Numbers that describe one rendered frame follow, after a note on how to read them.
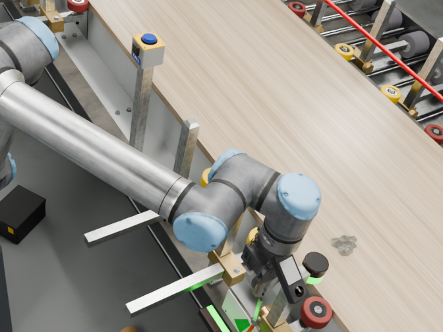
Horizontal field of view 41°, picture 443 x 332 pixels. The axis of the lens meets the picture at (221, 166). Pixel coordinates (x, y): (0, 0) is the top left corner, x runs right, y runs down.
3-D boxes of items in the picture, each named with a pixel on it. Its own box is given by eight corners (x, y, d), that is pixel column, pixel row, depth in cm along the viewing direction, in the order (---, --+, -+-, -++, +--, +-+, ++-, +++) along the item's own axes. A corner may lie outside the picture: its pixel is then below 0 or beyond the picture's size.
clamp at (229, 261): (227, 288, 162) (230, 278, 159) (201, 252, 169) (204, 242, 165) (244, 280, 165) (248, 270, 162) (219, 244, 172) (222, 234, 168)
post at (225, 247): (207, 295, 177) (241, 193, 143) (201, 286, 179) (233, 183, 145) (217, 290, 179) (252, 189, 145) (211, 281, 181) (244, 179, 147)
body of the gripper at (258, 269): (264, 247, 137) (278, 216, 129) (286, 276, 133) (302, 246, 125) (238, 259, 134) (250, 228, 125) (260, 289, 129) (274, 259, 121)
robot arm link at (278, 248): (314, 235, 121) (278, 251, 116) (306, 248, 125) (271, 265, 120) (288, 203, 126) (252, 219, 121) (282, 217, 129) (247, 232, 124)
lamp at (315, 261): (289, 321, 149) (314, 276, 134) (275, 304, 152) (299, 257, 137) (306, 312, 152) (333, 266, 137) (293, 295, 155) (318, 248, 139)
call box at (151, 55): (141, 71, 166) (144, 49, 161) (130, 57, 170) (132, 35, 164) (162, 66, 170) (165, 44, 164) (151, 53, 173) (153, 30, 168)
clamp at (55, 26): (50, 33, 225) (50, 22, 221) (37, 14, 231) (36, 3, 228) (65, 31, 228) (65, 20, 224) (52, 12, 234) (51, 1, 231)
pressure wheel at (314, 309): (303, 348, 155) (316, 327, 147) (285, 323, 159) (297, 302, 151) (325, 334, 159) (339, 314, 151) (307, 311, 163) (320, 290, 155)
